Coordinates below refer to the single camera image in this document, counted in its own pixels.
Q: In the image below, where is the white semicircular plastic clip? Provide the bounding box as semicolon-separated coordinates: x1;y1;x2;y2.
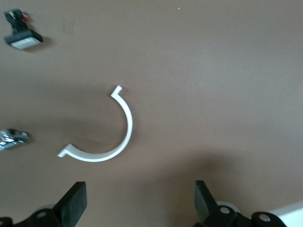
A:
56;85;134;163

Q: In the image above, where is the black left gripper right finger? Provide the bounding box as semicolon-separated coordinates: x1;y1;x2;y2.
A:
191;180;289;227

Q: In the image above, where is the small silver metal component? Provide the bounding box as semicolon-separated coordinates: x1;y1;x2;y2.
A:
0;128;30;151

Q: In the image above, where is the black square push button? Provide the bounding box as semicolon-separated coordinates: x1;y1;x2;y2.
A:
4;8;45;52

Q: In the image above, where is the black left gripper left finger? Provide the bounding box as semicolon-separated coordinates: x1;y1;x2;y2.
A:
0;181;88;227

